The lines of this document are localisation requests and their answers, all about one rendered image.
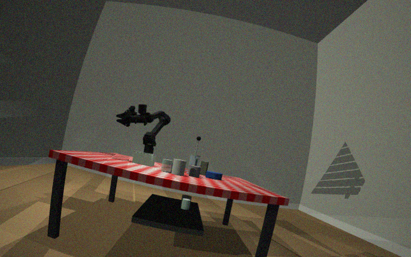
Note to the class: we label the pale yellow block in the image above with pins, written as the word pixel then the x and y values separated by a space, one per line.
pixel 204 167

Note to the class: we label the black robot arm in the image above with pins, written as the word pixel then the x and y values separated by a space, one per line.
pixel 149 137

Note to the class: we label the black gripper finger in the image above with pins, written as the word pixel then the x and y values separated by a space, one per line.
pixel 122 121
pixel 123 116

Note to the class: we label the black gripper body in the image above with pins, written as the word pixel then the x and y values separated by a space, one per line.
pixel 130 118

